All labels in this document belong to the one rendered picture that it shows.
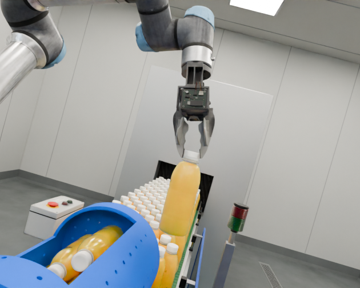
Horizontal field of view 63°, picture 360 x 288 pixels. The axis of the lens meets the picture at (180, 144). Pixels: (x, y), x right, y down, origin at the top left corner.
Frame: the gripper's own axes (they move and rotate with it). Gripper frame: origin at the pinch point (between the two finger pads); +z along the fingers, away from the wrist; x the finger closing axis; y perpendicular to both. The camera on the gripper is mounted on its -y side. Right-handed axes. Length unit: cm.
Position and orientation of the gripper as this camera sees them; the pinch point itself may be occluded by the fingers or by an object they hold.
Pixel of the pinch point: (191, 152)
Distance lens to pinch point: 69.2
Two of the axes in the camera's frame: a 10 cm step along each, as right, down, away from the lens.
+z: -0.7, 9.8, -1.9
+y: -1.1, -2.0, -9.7
